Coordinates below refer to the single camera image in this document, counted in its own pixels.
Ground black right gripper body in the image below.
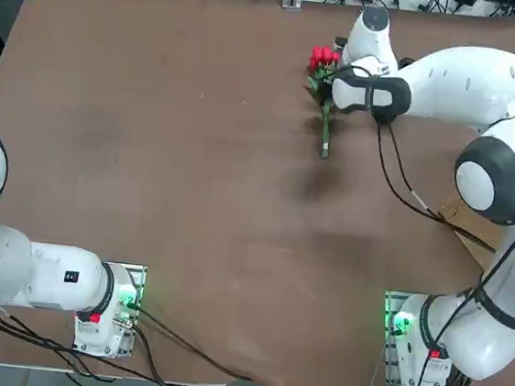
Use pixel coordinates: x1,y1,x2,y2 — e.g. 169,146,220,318
320,80,336,106

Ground wooden drawer box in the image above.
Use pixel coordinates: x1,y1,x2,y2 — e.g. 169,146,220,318
433,193,505,274

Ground black cylindrical vase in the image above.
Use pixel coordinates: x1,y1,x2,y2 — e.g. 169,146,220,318
372,53,418,128

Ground red tulip bouquet green leaves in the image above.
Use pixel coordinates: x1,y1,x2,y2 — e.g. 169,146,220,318
297,44,345,161

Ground thick black table cable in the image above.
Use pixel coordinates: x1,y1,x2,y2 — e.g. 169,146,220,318
127,306,259,383

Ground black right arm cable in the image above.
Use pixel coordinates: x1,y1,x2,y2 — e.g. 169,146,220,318
306,61,515,355

